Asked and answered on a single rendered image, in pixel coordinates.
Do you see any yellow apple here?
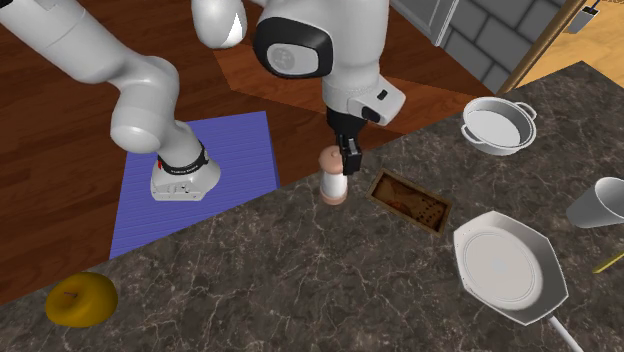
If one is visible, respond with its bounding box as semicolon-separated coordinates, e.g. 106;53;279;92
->
44;271;120;329

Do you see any white octagonal frying pan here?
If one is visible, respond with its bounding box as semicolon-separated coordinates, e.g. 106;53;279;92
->
452;210;589;352

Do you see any brown rectangular tray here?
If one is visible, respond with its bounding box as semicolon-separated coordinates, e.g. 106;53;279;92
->
365;167;453;237

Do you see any white and tan grinder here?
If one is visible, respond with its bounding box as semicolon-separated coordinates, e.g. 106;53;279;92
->
318;145;349;206

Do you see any grey cabinet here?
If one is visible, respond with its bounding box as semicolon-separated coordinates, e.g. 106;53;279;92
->
389;0;460;48

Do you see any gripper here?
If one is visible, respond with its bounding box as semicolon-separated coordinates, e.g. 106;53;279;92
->
325;107;369;176

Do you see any wooden pole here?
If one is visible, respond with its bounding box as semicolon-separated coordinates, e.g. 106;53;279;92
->
495;0;588;96

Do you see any white cup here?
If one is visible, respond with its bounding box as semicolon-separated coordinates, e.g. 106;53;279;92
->
565;176;624;229

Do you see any white two-handled pot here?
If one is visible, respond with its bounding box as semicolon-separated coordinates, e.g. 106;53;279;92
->
459;96;538;157

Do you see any blue robot stand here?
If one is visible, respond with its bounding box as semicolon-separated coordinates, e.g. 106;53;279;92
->
108;110;282;261

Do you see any yellow stick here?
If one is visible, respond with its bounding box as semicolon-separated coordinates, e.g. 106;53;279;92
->
592;250;624;275

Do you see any grey dustpan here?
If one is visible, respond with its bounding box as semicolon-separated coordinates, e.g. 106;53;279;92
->
568;0;603;35

